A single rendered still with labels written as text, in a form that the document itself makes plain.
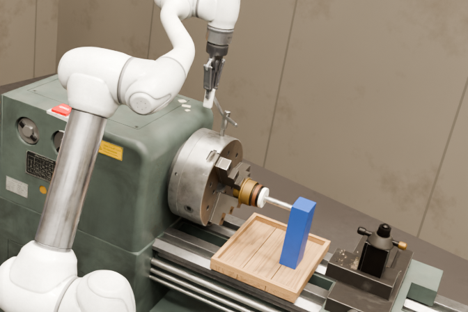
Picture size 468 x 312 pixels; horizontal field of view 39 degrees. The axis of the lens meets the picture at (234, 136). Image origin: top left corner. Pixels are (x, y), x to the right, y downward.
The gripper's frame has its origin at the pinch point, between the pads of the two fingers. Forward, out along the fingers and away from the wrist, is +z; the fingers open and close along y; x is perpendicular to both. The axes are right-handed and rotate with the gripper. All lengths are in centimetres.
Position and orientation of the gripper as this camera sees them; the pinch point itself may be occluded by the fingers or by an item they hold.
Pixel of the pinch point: (209, 97)
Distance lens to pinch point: 233.8
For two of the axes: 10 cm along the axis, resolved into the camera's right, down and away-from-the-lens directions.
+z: -1.7, 9.1, 3.9
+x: -8.9, -3.0, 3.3
